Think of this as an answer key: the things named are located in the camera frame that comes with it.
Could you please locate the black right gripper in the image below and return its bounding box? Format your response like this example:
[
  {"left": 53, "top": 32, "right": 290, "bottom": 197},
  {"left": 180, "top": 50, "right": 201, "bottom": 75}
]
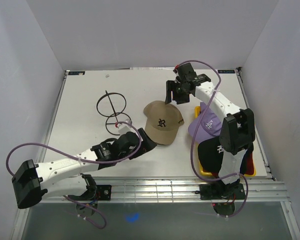
[{"left": 164, "top": 80, "right": 190, "bottom": 105}]

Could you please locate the beige R baseball cap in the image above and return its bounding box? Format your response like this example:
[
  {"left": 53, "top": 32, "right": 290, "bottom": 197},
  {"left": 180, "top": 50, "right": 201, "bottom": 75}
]
[{"left": 143, "top": 100, "right": 184, "bottom": 146}]

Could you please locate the lavender LA baseball cap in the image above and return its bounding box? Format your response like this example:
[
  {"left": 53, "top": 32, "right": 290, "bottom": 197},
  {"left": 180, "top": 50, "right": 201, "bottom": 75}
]
[{"left": 188, "top": 102, "right": 222, "bottom": 144}]

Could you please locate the black NY baseball cap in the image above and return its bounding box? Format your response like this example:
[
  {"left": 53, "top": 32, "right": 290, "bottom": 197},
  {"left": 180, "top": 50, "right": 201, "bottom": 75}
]
[{"left": 197, "top": 137, "right": 224, "bottom": 174}]

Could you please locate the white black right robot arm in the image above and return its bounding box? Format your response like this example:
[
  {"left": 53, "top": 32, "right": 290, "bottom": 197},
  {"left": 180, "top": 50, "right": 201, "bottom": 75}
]
[{"left": 165, "top": 60, "right": 256, "bottom": 199}]

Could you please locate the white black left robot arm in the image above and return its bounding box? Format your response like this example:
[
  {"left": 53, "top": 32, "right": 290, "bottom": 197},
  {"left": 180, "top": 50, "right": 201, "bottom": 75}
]
[{"left": 11, "top": 128, "right": 157, "bottom": 209}]

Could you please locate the yellow plastic tray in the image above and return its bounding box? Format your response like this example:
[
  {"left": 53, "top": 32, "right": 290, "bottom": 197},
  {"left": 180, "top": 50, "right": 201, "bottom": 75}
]
[{"left": 193, "top": 106, "right": 256, "bottom": 177}]

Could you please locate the dark label sticker right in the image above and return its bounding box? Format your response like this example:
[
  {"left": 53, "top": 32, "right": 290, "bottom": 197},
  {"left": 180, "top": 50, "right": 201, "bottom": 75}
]
[{"left": 217, "top": 69, "right": 236, "bottom": 74}]

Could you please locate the dark label sticker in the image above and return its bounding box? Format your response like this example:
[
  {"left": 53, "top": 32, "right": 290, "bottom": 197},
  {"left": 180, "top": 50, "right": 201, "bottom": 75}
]
[
  {"left": 217, "top": 69, "right": 236, "bottom": 74},
  {"left": 68, "top": 71, "right": 86, "bottom": 76}
]

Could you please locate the dark label sticker left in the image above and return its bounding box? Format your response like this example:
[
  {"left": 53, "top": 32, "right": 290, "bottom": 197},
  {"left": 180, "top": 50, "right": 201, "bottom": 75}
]
[{"left": 68, "top": 71, "right": 86, "bottom": 76}]

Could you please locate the red LA baseball cap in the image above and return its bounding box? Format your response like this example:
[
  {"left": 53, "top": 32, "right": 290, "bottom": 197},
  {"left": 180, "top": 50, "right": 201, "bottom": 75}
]
[{"left": 240, "top": 151, "right": 255, "bottom": 176}]

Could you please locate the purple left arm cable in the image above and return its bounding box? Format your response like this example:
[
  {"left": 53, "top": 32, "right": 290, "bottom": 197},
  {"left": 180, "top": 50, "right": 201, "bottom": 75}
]
[{"left": 6, "top": 121, "right": 143, "bottom": 179}]

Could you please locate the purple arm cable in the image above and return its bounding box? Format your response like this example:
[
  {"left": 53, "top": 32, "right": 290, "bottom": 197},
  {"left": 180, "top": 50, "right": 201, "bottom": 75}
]
[
  {"left": 6, "top": 121, "right": 143, "bottom": 179},
  {"left": 174, "top": 59, "right": 249, "bottom": 220}
]

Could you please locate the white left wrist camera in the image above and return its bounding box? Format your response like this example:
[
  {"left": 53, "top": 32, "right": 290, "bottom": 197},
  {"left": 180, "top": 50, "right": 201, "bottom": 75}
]
[{"left": 116, "top": 120, "right": 132, "bottom": 135}]

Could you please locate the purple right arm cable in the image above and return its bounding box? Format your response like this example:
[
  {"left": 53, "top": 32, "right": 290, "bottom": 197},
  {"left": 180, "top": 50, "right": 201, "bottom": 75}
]
[{"left": 174, "top": 59, "right": 249, "bottom": 220}]

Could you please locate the black wire hat stand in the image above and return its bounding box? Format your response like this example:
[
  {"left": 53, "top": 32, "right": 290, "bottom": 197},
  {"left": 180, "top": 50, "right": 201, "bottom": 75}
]
[{"left": 95, "top": 90, "right": 132, "bottom": 137}]

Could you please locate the paper strip at wall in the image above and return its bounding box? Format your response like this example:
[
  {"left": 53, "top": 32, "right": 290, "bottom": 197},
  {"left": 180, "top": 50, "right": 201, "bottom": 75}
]
[{"left": 129, "top": 66, "right": 174, "bottom": 71}]

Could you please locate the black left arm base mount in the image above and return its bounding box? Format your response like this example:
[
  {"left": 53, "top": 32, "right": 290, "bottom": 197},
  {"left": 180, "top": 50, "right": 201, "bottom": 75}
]
[{"left": 71, "top": 184, "right": 112, "bottom": 201}]

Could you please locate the aluminium frame rail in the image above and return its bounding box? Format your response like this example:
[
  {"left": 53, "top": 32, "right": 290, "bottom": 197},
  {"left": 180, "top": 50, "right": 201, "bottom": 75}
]
[{"left": 41, "top": 177, "right": 290, "bottom": 203}]

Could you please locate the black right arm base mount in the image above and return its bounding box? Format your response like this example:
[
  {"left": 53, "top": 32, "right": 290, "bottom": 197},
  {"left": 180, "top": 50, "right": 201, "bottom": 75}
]
[{"left": 195, "top": 183, "right": 246, "bottom": 200}]

